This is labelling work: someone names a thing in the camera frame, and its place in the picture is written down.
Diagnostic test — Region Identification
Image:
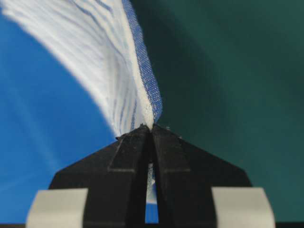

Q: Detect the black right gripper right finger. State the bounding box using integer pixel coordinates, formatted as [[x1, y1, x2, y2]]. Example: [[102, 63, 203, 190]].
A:
[[152, 125, 276, 228]]

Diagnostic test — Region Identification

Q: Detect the white blue striped towel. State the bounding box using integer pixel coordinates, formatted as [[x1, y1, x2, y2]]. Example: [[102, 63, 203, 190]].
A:
[[0, 0, 164, 205]]

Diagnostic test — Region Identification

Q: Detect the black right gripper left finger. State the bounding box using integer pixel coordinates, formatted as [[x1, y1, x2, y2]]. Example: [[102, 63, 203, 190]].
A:
[[26, 125, 149, 228]]

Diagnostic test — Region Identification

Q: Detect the dark green backdrop cloth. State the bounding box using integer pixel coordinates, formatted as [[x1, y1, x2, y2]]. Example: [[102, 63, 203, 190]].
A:
[[132, 0, 304, 221]]

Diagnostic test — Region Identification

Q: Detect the blue table cloth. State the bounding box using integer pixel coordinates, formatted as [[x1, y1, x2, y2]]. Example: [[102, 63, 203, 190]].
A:
[[0, 7, 159, 225]]

